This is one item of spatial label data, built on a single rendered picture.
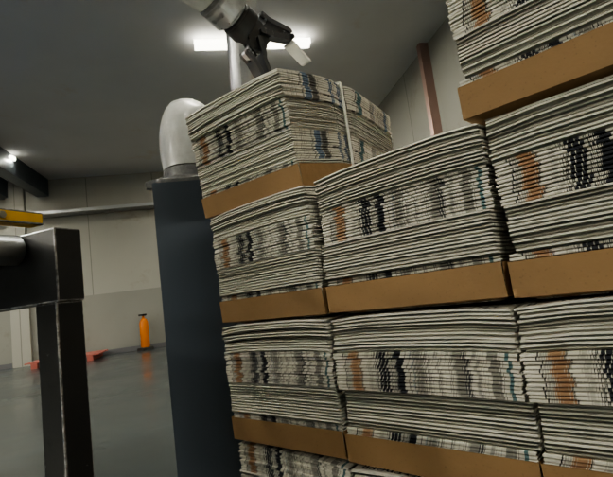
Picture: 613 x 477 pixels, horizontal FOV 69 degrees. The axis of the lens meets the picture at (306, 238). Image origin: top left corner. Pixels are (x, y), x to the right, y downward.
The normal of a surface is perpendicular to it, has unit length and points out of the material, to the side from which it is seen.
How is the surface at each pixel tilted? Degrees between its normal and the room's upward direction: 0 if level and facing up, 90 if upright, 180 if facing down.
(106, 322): 90
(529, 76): 92
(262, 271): 90
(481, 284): 93
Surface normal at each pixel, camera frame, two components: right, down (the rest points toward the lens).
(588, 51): -0.69, 0.05
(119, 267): 0.18, -0.14
